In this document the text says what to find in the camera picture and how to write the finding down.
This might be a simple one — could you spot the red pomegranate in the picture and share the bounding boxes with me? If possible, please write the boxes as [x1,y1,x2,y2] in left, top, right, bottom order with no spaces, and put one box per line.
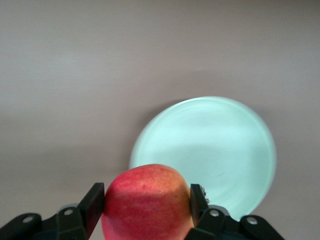
[100,163,210,240]

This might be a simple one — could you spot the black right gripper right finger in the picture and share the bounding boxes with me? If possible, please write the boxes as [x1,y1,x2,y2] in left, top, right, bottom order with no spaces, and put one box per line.
[186,183,285,240]

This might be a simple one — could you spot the pale green round plate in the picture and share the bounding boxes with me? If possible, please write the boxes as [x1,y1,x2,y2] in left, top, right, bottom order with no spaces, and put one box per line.
[129,96,278,222]

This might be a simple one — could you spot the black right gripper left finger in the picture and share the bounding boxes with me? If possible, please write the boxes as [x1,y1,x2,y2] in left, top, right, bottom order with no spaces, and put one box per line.
[0,182,105,240]

